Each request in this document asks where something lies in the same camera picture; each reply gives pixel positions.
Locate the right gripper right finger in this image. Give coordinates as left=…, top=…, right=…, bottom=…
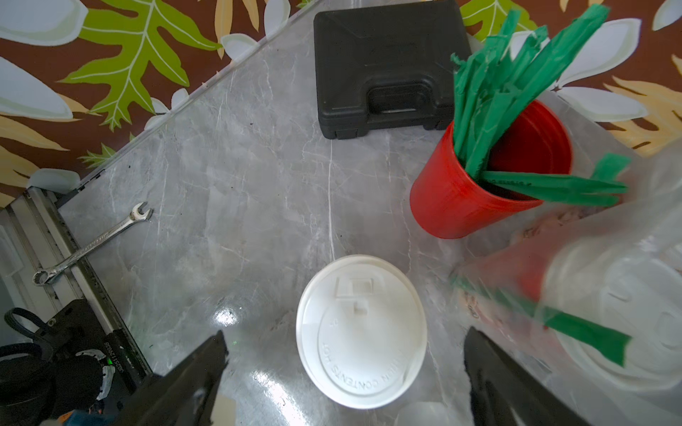
left=464, top=328, right=587, bottom=425

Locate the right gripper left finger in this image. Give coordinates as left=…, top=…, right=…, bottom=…
left=114, top=331, right=228, bottom=425

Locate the green straw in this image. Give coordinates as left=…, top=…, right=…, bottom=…
left=450, top=275, right=632, bottom=367

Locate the clear plastic carrier bag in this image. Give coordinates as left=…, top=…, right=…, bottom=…
left=446, top=89, right=682, bottom=426

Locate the white lid cup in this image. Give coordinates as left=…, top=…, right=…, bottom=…
left=452, top=200, right=681, bottom=335
left=296, top=255, right=427, bottom=409
left=542, top=238, right=681, bottom=392

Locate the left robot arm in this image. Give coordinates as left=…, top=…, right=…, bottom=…
left=1, top=299, right=152, bottom=425

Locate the steel wrench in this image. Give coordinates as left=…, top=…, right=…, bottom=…
left=32, top=202, right=154, bottom=287

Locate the red straw holder cup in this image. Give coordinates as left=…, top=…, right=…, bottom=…
left=410, top=100, right=573, bottom=239

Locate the green wrapped straws bundle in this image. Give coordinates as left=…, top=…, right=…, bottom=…
left=450, top=5, right=630, bottom=208

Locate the black plastic case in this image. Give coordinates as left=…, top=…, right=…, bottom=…
left=314, top=1, right=472, bottom=140

